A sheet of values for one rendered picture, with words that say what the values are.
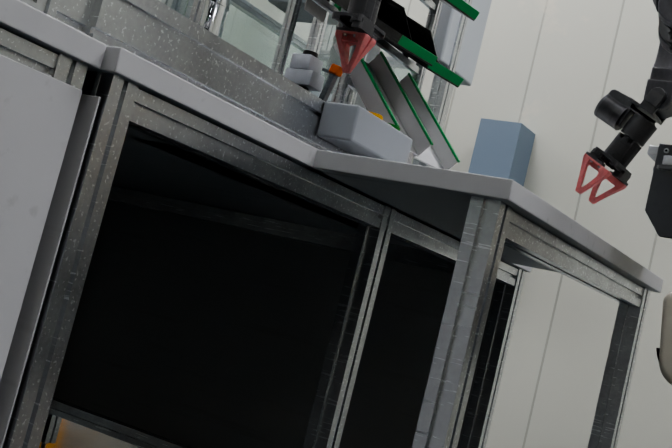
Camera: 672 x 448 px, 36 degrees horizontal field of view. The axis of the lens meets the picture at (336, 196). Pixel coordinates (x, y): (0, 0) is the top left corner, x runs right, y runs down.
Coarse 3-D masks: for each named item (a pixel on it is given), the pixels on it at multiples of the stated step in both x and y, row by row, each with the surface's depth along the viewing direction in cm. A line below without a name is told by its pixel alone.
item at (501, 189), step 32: (192, 160) 186; (320, 160) 155; (352, 160) 152; (384, 160) 149; (384, 192) 163; (416, 192) 154; (448, 192) 145; (480, 192) 140; (512, 192) 139; (448, 224) 186; (544, 224) 153; (576, 224) 163; (512, 256) 215; (608, 256) 179
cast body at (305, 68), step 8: (296, 56) 195; (304, 56) 194; (312, 56) 194; (296, 64) 195; (304, 64) 194; (312, 64) 194; (320, 64) 196; (288, 72) 195; (296, 72) 194; (304, 72) 193; (312, 72) 192; (320, 72) 197; (296, 80) 194; (304, 80) 193; (312, 80) 193; (320, 80) 195; (312, 88) 194; (320, 88) 195
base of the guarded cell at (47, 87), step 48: (0, 0) 104; (0, 48) 107; (48, 48) 112; (96, 48) 116; (0, 96) 106; (48, 96) 112; (0, 144) 107; (48, 144) 113; (0, 192) 108; (48, 192) 114; (0, 240) 109; (0, 288) 110; (0, 336) 111
